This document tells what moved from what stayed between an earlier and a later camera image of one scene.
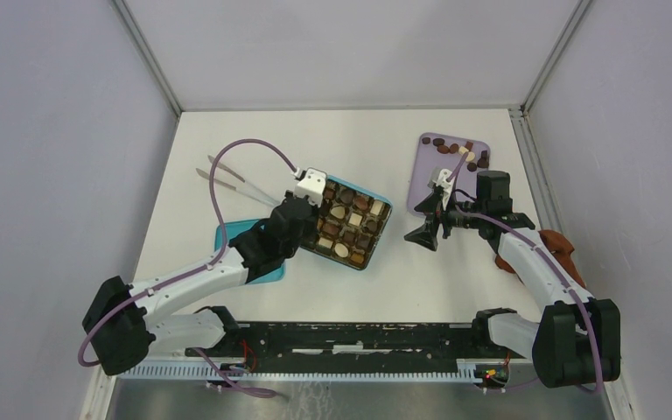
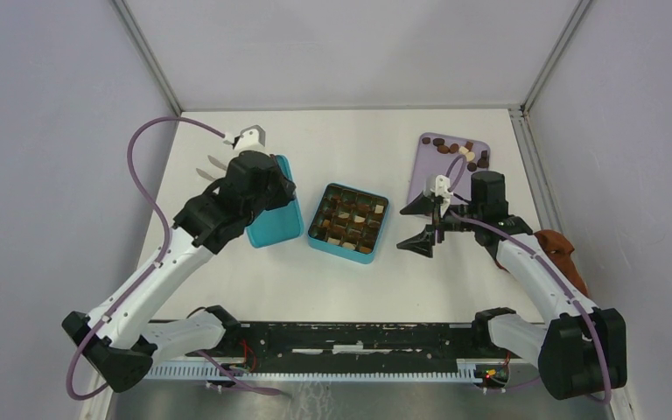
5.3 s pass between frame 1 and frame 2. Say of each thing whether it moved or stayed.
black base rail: stayed
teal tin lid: moved
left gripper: moved
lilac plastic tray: stayed
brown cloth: stayed
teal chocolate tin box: moved
